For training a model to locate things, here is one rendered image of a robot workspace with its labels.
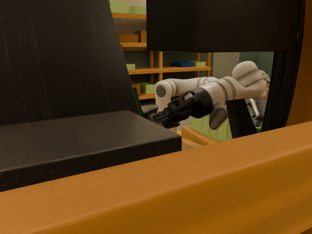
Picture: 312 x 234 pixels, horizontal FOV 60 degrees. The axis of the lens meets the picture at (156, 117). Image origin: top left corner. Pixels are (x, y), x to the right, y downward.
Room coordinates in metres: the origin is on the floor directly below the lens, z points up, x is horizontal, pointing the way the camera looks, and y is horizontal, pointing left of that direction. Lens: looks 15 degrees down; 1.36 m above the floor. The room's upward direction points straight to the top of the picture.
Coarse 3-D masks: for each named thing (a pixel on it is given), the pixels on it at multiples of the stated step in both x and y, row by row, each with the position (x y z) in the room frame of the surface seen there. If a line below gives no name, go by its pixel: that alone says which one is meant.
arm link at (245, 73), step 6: (240, 66) 0.75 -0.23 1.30; (246, 66) 0.74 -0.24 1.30; (252, 66) 0.74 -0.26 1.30; (234, 72) 0.76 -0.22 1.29; (240, 72) 0.74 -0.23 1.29; (246, 72) 0.73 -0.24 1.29; (252, 72) 0.73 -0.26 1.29; (258, 72) 0.74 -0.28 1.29; (234, 78) 0.76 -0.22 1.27; (240, 78) 0.74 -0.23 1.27; (246, 78) 0.73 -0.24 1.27; (252, 78) 0.73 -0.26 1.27; (258, 78) 0.73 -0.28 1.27; (240, 84) 0.74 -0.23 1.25; (246, 84) 0.73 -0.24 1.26
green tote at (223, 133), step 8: (192, 120) 1.84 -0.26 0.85; (200, 120) 1.75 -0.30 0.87; (208, 120) 1.66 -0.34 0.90; (192, 128) 1.83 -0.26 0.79; (200, 128) 1.74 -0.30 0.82; (208, 128) 1.65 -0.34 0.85; (224, 128) 1.52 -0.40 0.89; (208, 136) 1.66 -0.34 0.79; (216, 136) 1.58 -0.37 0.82; (224, 136) 1.52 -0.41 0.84
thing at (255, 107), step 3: (267, 75) 1.71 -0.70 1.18; (267, 78) 1.68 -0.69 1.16; (249, 99) 1.70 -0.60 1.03; (252, 99) 1.68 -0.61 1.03; (252, 102) 1.67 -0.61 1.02; (252, 105) 1.65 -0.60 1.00; (255, 105) 1.64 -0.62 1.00; (255, 108) 1.62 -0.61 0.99; (255, 111) 1.60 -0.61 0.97; (258, 111) 1.60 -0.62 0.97; (255, 114) 1.60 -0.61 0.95; (258, 114) 1.58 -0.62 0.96
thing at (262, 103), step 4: (260, 100) 1.68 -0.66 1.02; (264, 100) 1.66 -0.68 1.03; (256, 104) 1.69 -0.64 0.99; (260, 104) 1.66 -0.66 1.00; (264, 104) 1.64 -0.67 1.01; (248, 108) 1.73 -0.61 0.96; (252, 108) 1.70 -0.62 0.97; (260, 108) 1.65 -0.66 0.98; (264, 112) 1.61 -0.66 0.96; (256, 120) 1.56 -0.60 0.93; (256, 124) 1.55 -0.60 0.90
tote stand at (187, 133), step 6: (186, 126) 1.89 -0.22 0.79; (186, 132) 1.82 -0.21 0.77; (192, 132) 1.75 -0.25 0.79; (198, 132) 1.75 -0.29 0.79; (186, 138) 1.82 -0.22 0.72; (192, 138) 1.74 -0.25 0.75; (198, 138) 1.65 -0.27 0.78; (204, 138) 1.62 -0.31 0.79; (210, 138) 1.62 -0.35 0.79; (204, 144) 1.58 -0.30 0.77
